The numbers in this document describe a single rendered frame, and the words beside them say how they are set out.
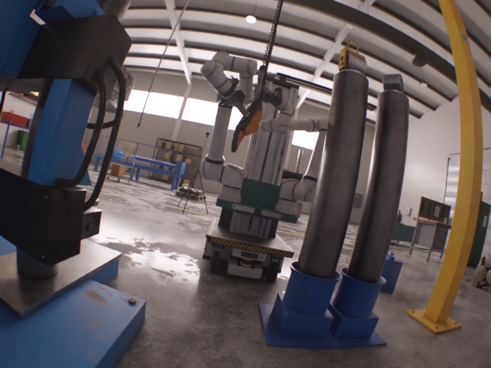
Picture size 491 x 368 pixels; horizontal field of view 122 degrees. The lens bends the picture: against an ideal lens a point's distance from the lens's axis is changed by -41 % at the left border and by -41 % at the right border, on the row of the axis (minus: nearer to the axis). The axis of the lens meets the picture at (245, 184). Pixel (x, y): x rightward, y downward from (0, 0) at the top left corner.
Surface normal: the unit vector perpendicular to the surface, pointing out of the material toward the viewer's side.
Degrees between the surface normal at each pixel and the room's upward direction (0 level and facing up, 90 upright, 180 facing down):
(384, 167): 90
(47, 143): 90
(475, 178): 90
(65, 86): 90
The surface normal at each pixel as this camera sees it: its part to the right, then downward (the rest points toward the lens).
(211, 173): -0.06, 0.30
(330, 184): -0.62, -0.16
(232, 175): 0.01, -0.02
